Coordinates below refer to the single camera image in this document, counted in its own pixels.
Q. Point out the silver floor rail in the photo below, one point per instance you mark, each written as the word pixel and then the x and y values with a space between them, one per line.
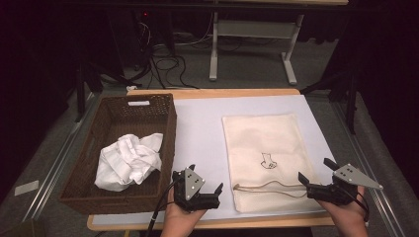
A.
pixel 56 168
pixel 369 177

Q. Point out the white tape strip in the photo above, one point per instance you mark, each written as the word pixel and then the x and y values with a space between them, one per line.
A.
pixel 26 188

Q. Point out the white table sheet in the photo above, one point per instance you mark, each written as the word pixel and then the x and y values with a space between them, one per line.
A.
pixel 201 131

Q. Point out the white garment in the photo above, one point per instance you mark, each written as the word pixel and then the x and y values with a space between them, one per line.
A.
pixel 130 161

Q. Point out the dark computer tower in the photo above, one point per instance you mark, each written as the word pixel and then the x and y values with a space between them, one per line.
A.
pixel 131 36

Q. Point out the white metal desk frame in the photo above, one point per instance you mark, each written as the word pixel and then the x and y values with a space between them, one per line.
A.
pixel 253 29

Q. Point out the small white plug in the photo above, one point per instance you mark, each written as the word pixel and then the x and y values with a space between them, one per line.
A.
pixel 131 88

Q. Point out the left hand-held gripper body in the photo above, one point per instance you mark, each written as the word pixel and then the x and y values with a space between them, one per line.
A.
pixel 189 184

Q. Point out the black metal stand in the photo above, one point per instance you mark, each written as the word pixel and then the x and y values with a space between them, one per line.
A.
pixel 80 95
pixel 351 98

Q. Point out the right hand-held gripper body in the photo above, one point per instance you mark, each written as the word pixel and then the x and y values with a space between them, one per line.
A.
pixel 349 176

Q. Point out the brown woven basket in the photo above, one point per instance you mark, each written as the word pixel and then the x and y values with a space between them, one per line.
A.
pixel 131 112

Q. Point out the person's right hand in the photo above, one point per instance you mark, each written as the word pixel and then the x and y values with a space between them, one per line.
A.
pixel 349 214

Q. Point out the person's left hand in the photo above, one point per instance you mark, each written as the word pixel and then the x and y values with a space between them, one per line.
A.
pixel 179 219

